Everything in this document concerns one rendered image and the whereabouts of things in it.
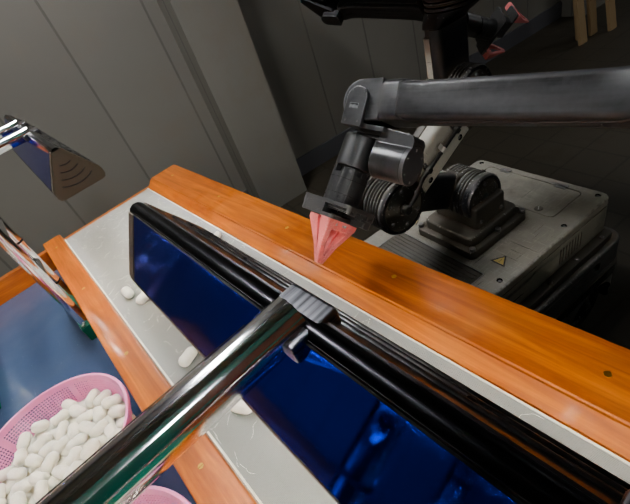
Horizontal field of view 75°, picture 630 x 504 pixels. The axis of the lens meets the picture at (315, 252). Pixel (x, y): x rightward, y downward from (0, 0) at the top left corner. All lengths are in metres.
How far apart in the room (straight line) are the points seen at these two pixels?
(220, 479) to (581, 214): 1.05
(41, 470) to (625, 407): 0.80
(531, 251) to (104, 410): 0.99
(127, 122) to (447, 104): 1.96
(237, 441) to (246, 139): 1.88
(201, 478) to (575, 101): 0.62
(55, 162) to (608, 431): 0.79
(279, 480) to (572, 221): 0.96
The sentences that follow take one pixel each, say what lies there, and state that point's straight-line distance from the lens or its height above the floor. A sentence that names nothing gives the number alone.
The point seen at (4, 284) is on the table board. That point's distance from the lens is 1.51.
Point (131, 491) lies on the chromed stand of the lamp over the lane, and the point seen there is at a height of 1.11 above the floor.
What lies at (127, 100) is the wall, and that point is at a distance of 2.34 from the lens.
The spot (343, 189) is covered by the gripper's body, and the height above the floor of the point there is 0.94.
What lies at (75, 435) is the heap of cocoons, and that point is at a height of 0.74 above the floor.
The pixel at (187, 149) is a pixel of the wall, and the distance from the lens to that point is 2.44.
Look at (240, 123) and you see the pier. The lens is 2.30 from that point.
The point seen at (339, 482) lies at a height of 1.07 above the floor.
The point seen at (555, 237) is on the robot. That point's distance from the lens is 1.20.
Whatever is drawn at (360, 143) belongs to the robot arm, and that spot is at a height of 0.98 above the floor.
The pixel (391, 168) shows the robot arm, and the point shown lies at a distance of 0.59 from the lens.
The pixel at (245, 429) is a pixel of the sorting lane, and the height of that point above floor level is 0.74.
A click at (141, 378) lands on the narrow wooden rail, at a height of 0.76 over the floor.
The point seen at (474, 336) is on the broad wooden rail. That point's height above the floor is 0.76.
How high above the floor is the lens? 1.25
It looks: 37 degrees down
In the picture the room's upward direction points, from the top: 22 degrees counter-clockwise
